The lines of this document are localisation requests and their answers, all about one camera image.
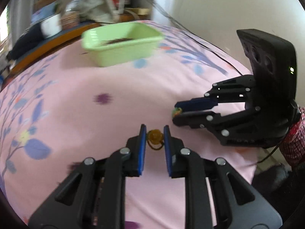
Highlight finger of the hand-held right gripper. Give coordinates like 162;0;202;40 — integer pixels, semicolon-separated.
172;106;262;146
175;74;257;113

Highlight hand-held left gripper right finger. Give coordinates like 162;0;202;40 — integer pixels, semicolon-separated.
163;125;283;229

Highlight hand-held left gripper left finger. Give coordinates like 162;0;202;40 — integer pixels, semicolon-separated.
28;124;146;229

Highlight amber bead bracelet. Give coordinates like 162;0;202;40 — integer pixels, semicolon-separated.
146;129;165;152

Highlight green plastic basin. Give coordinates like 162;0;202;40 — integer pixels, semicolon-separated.
81;21;165;68

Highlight person's right forearm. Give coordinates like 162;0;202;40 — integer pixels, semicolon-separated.
281;107;305;168

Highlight dark cloth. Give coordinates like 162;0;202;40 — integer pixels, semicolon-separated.
251;163;295;196

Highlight wooden desk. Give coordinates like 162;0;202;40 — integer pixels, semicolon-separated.
11;22;102;75

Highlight grey cloth cover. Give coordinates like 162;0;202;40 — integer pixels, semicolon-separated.
80;0;121;25

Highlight wicker basket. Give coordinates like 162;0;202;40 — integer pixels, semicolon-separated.
61;11;81;29

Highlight white enamel mug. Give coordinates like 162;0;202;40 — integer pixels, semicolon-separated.
40;14;63;39

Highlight dark folded clothing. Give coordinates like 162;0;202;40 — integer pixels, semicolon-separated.
7;24;49;60

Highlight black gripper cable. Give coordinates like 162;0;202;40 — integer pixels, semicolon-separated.
255;134;289;165

